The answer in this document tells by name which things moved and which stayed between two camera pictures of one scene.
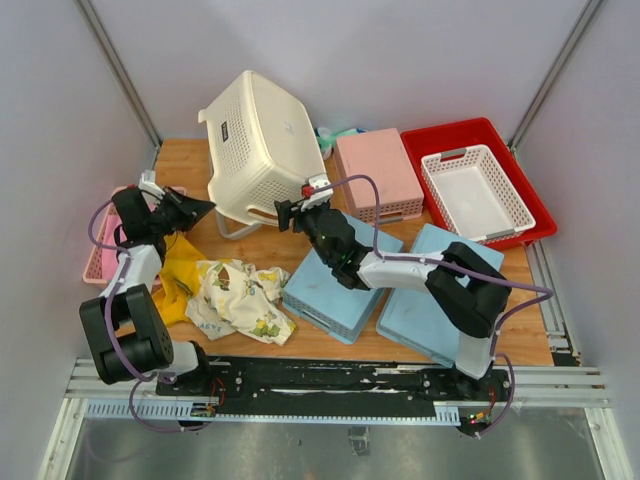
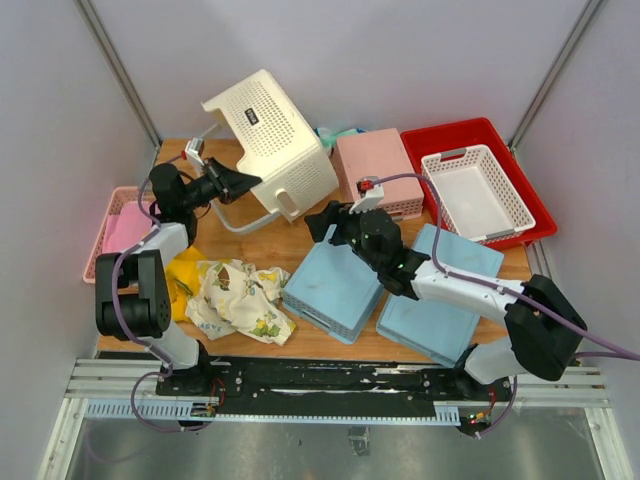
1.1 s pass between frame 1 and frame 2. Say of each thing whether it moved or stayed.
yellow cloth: stayed
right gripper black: moved
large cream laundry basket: moved
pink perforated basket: stayed
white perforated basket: stayed
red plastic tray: stayed
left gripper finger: moved
